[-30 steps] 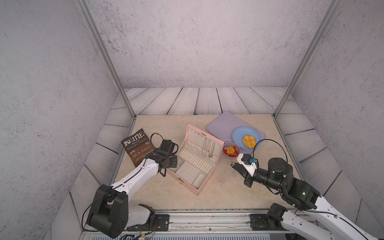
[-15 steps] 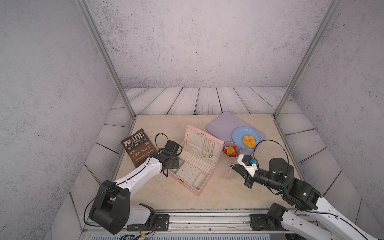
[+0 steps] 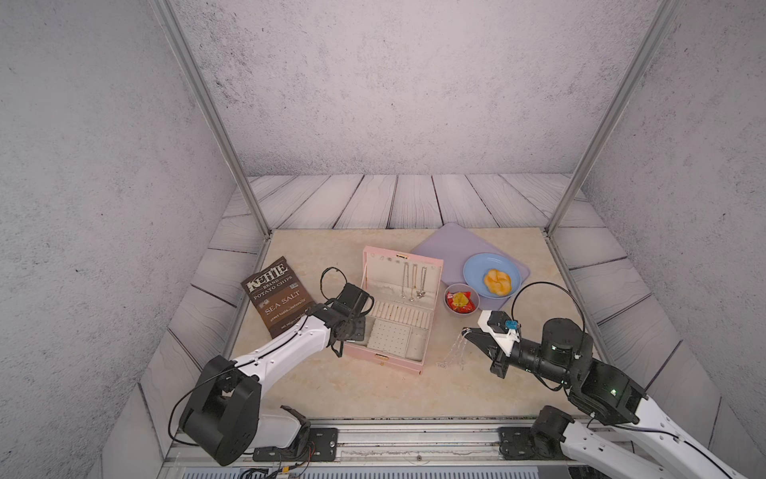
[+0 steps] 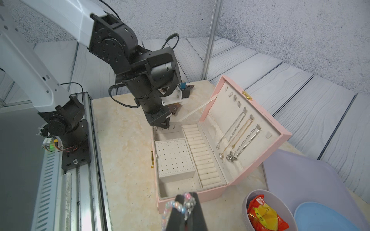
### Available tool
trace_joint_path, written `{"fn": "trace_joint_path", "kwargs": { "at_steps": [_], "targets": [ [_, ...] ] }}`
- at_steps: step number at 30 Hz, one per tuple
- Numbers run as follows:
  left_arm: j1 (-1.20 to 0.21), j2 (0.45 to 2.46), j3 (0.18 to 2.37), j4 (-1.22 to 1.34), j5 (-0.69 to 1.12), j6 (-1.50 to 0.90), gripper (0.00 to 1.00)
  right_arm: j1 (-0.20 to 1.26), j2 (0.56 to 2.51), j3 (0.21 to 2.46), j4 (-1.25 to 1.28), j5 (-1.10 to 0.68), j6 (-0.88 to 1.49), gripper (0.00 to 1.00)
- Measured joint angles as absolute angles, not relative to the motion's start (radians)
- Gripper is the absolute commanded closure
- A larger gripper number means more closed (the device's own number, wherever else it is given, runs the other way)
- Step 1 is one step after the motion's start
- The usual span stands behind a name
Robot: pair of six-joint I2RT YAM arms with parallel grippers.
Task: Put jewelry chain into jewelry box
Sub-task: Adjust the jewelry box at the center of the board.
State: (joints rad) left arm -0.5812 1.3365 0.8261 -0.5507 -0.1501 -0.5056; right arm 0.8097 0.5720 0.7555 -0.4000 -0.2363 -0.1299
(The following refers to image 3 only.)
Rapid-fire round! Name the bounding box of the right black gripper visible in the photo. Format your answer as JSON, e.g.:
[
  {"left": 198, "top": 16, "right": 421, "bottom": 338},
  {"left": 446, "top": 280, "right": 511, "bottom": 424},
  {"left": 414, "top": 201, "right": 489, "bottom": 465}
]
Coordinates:
[{"left": 461, "top": 327, "right": 573, "bottom": 389}]

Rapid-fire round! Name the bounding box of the colourful beaded jewelry chain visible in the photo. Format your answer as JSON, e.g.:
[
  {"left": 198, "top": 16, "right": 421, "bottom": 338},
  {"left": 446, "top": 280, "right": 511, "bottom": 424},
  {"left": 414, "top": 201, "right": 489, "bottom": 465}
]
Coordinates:
[{"left": 436, "top": 327, "right": 474, "bottom": 370}]

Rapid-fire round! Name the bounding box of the pink jewelry box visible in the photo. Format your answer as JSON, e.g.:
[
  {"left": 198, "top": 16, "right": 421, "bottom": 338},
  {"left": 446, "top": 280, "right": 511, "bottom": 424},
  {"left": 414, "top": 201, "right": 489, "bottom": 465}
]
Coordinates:
[{"left": 345, "top": 247, "right": 444, "bottom": 375}]

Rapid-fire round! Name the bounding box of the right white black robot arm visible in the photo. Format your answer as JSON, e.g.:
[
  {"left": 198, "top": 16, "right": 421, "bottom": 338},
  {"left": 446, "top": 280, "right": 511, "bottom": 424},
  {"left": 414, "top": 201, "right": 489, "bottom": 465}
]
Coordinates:
[{"left": 461, "top": 311, "right": 740, "bottom": 478}]

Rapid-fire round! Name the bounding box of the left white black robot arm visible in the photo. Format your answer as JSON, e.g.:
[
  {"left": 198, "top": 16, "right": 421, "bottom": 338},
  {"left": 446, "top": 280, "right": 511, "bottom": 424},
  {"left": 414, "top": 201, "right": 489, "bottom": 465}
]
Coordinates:
[{"left": 179, "top": 283, "right": 375, "bottom": 466}]

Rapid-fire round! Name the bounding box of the red yellow snack packet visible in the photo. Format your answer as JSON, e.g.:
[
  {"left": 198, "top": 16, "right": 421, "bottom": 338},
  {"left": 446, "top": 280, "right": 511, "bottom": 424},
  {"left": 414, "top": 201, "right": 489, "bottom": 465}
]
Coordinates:
[{"left": 445, "top": 291, "right": 477, "bottom": 315}]

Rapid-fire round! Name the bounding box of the purple bowl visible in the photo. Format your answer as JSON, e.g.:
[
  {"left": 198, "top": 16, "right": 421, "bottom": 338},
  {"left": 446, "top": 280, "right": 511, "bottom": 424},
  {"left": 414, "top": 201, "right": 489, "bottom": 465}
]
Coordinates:
[{"left": 443, "top": 283, "right": 481, "bottom": 317}]

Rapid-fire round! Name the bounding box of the yellow bread roll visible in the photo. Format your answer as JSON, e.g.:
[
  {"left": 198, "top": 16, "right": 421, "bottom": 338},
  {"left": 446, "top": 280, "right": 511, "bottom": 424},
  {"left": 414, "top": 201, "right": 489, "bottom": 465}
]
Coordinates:
[{"left": 484, "top": 269, "right": 514, "bottom": 297}]

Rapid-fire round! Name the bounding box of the blue plate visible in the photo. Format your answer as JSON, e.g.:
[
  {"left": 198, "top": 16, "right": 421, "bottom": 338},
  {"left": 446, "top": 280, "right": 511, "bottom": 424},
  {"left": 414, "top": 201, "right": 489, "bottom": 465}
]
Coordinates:
[{"left": 463, "top": 253, "right": 523, "bottom": 299}]

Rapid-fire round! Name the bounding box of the brown kettle chips bag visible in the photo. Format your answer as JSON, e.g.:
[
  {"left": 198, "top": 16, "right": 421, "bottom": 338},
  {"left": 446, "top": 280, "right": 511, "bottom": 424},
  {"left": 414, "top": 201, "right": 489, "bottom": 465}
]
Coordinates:
[{"left": 241, "top": 257, "right": 316, "bottom": 338}]

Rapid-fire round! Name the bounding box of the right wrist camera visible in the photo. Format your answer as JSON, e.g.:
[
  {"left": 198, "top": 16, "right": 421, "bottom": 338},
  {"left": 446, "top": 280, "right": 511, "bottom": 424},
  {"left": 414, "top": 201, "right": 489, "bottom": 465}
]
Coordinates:
[{"left": 478, "top": 311, "right": 521, "bottom": 356}]

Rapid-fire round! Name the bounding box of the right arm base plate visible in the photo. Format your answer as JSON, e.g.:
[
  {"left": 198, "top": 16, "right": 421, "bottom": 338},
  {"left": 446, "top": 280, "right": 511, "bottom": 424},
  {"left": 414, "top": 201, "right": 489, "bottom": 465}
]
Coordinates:
[{"left": 498, "top": 427, "right": 565, "bottom": 461}]

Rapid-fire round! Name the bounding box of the aluminium mounting rail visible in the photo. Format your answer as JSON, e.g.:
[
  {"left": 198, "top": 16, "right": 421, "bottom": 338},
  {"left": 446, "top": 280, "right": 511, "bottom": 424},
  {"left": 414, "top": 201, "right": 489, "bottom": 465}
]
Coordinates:
[{"left": 156, "top": 418, "right": 689, "bottom": 479}]

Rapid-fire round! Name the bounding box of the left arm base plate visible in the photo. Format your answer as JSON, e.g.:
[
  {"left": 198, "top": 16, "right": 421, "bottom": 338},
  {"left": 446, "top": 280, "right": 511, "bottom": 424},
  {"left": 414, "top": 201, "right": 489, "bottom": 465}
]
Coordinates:
[{"left": 251, "top": 426, "right": 338, "bottom": 463}]

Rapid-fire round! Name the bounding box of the right metal frame post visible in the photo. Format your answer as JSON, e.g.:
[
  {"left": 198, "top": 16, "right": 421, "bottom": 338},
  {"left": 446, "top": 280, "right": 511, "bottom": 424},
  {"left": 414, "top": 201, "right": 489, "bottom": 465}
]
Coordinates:
[{"left": 545, "top": 0, "right": 682, "bottom": 238}]

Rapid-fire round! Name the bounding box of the metal frame post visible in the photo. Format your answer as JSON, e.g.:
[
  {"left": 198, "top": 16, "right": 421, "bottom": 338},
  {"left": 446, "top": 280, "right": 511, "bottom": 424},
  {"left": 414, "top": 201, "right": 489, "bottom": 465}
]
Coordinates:
[
  {"left": 545, "top": 0, "right": 682, "bottom": 238},
  {"left": 151, "top": 0, "right": 272, "bottom": 239}
]

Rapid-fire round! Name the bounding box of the left metal frame post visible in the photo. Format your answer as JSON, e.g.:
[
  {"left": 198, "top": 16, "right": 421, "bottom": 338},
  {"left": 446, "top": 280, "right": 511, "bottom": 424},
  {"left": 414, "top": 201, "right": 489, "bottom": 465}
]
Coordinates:
[{"left": 151, "top": 0, "right": 272, "bottom": 239}]

